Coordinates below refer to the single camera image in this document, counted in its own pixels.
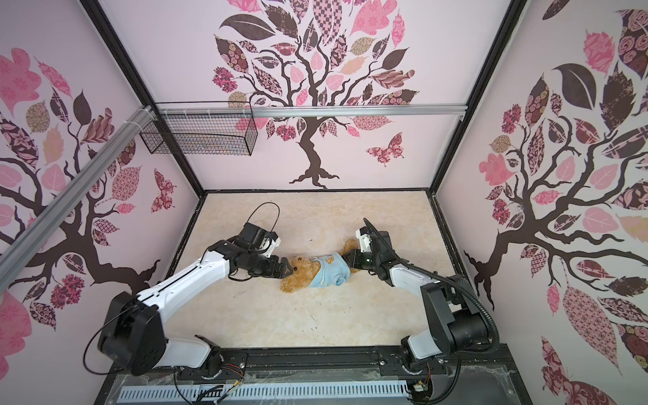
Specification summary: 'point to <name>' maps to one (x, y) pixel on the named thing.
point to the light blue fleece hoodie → (334, 272)
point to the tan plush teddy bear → (305, 270)
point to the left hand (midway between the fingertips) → (281, 274)
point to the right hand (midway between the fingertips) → (344, 254)
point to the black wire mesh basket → (202, 127)
